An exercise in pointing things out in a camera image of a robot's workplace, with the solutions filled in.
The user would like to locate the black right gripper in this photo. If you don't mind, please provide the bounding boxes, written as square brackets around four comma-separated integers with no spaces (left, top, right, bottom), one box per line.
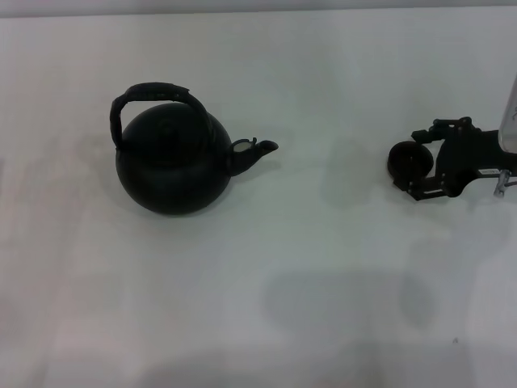
[392,116,517,202]

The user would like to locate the small dark brown teacup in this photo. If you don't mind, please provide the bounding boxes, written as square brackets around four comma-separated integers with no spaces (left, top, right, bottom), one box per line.
[386,141,435,183]

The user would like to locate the black round teapot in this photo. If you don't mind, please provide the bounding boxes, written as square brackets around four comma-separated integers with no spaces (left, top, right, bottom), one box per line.
[108,82,280,217]

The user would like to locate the metal plug on right gripper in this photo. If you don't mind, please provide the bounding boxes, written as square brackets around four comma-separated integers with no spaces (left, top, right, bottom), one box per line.
[493,169,512,198]

